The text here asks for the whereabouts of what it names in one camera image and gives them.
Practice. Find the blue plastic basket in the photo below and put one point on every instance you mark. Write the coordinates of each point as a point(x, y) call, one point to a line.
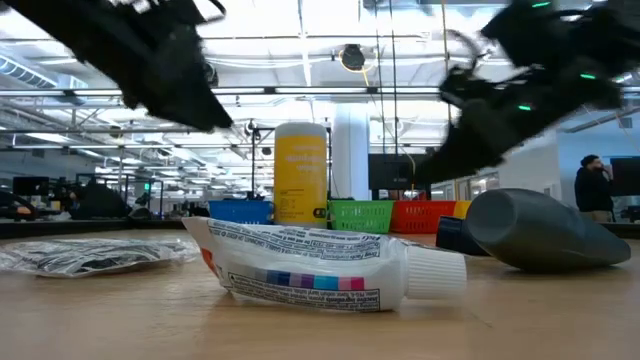
point(240, 211)

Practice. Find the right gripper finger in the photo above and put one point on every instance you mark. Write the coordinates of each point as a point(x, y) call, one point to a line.
point(475, 159)
point(475, 130)

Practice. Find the black metal table frame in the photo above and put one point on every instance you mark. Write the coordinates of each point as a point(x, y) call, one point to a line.
point(75, 228)

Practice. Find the white pillar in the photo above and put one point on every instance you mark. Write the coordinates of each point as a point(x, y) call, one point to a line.
point(351, 150)

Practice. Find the red plastic basket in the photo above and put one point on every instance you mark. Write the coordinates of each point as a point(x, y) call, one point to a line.
point(422, 216)

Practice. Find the yellow wipes canister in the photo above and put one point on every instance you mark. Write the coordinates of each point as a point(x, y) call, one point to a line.
point(301, 175)

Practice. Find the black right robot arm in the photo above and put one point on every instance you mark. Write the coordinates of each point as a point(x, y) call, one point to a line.
point(575, 30)

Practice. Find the yellow plastic basket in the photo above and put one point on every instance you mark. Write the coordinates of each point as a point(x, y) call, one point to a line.
point(461, 207)

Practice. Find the large grey plastic bottle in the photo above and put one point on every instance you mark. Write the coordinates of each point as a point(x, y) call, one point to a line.
point(540, 235)

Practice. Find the person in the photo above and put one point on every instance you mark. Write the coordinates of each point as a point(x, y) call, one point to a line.
point(592, 192)
point(100, 202)

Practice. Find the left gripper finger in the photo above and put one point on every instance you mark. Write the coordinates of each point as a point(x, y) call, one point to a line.
point(200, 85)
point(175, 105)

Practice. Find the black monitor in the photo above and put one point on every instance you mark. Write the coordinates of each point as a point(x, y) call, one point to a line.
point(395, 172)

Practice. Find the clear plastic packet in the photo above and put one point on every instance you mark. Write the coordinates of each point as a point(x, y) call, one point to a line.
point(95, 256)

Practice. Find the green plastic basket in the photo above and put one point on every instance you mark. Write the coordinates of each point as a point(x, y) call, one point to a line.
point(361, 216)

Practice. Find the white toothpaste tube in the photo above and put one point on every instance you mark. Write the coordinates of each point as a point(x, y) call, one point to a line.
point(310, 270)

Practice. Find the long ceiling light bar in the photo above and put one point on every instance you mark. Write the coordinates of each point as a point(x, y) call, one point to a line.
point(320, 91)

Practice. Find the small black bottle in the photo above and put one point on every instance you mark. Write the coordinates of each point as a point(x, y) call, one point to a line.
point(457, 235)

